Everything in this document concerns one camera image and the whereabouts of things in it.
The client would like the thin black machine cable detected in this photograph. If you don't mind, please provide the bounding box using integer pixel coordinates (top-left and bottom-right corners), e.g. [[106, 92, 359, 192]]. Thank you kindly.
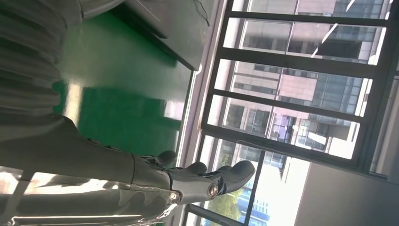
[[192, 0, 210, 27]]

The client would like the grey building outside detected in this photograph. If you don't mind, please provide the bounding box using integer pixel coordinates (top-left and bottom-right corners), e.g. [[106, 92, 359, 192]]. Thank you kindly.
[[215, 0, 393, 160]]

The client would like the black-framed window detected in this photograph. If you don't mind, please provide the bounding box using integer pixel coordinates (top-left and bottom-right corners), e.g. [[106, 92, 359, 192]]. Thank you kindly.
[[182, 0, 399, 226]]

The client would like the black inbound scanner machine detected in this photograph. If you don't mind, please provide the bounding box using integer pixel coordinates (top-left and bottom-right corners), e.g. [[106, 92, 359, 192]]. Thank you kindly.
[[109, 0, 217, 72]]

